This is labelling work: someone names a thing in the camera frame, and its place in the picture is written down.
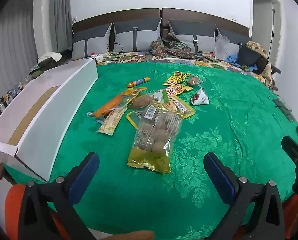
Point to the clear bag of round cookies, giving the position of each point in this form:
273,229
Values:
153,142

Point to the person left hand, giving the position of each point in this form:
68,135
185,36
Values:
136,235

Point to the orange chicken leg packet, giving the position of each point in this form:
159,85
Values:
116,103

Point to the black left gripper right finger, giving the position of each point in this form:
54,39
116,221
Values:
255,210

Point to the grey curtain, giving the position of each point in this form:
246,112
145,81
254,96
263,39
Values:
28,30

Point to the floral patterned garment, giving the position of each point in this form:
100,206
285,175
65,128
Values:
172,47

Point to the yellow red snack packet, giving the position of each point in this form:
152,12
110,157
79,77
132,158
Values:
177,78
176,89

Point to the clear plastic bag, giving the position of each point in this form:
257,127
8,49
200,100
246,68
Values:
219,47

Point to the grey pillow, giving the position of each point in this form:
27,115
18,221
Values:
236,41
91,41
136,35
198,36

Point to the brown meat vacuum packet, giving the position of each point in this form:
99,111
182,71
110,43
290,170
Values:
146,99

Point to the white cardboard box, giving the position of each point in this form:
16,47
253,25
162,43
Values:
34,124

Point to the yellow peanut snack packet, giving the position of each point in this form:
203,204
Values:
174,105

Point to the brown headboard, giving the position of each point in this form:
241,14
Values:
165,14

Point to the grey pillow far left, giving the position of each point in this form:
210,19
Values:
91,41

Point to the green floral bedspread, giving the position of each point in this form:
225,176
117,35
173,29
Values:
184,203

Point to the small clear meat packet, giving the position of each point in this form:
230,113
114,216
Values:
194,81

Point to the orange blue sausage stick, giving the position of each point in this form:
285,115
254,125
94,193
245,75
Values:
138,82

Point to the white triangular snack packet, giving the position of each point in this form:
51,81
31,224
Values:
200,98

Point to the beige striped snack bar packet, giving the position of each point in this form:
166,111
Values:
111,121

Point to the black bag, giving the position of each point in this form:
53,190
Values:
250,58

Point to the floral bed sheet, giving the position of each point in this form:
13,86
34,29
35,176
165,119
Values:
239,100

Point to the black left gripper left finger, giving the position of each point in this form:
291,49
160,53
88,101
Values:
36,221

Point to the grey pillow far right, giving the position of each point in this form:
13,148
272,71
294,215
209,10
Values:
236,41

